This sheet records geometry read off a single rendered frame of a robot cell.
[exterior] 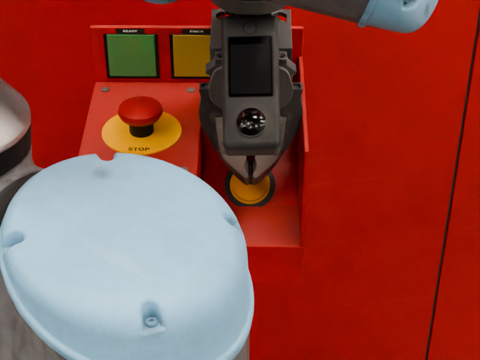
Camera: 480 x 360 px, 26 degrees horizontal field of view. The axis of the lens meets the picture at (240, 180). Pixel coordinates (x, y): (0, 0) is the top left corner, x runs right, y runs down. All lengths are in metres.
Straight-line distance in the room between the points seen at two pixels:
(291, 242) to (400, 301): 0.55
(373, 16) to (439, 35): 0.57
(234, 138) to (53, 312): 0.38
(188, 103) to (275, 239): 0.15
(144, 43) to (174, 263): 0.54
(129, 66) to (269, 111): 0.22
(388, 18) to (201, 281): 0.25
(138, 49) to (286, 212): 0.21
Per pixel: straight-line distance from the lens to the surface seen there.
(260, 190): 0.97
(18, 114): 0.55
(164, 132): 0.94
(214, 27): 0.91
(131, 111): 0.92
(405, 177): 1.32
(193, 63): 1.00
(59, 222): 0.49
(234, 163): 0.94
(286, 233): 0.94
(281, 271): 0.95
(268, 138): 0.82
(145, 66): 1.00
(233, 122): 0.82
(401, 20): 0.65
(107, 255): 0.47
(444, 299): 1.49
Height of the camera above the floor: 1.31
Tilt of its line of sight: 37 degrees down
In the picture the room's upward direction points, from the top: straight up
